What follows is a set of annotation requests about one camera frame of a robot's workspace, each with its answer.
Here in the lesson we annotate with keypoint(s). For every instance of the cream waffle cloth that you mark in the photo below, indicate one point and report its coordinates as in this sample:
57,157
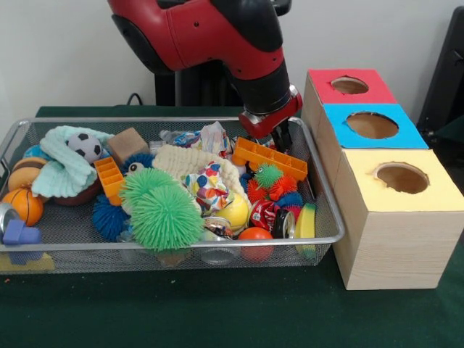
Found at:
181,159

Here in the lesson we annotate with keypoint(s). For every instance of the yellow ball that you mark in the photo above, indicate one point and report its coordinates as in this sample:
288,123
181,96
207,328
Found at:
238,212

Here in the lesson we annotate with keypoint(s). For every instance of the orange plastic toy piece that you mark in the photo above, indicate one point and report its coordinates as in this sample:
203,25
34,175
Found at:
110,179

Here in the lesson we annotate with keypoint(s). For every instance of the large green spiky ball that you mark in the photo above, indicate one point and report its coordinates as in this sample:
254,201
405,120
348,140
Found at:
168,217

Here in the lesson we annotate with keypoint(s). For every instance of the small soccer ball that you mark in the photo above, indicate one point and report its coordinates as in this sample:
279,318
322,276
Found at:
85,146

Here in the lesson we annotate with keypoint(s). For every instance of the black floor stand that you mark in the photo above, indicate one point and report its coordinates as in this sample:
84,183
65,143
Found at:
446,80

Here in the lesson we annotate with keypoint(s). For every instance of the orange plastic tray block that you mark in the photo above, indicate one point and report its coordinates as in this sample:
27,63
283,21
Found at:
270,158

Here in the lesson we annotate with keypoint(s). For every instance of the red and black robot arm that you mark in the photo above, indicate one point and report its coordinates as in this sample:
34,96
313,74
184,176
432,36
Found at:
210,32

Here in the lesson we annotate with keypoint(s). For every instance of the wooden box with three holes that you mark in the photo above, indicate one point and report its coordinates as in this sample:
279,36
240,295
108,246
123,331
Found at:
391,246

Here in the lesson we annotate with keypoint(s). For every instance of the mint green cloth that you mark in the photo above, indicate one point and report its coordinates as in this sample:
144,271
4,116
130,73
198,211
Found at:
65,174

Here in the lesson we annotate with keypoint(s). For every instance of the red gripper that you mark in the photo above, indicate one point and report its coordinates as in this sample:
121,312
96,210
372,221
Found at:
268,123

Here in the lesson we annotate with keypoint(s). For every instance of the green cloth table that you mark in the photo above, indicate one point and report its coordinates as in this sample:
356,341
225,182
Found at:
217,312

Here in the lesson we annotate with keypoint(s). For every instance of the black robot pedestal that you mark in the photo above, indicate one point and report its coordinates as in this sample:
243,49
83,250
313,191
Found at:
196,90

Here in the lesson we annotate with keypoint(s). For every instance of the colourful polka-dot cloth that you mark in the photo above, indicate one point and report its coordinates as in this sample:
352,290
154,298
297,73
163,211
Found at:
210,185

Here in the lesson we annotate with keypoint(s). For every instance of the blue spiky ball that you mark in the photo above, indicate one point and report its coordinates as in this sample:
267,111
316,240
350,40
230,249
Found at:
109,217

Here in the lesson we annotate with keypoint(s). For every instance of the green spiky googly-eyed toy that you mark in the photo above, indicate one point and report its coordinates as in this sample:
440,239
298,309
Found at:
145,185

